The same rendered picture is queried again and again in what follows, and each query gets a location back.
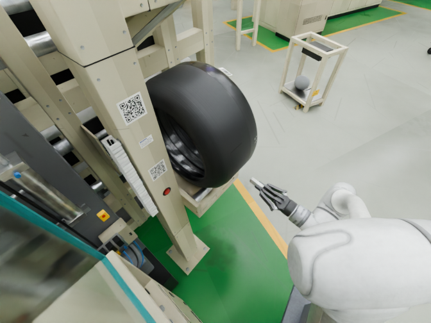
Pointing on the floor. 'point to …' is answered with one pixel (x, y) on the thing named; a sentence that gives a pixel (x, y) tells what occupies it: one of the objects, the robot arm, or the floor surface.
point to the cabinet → (301, 17)
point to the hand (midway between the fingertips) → (256, 183)
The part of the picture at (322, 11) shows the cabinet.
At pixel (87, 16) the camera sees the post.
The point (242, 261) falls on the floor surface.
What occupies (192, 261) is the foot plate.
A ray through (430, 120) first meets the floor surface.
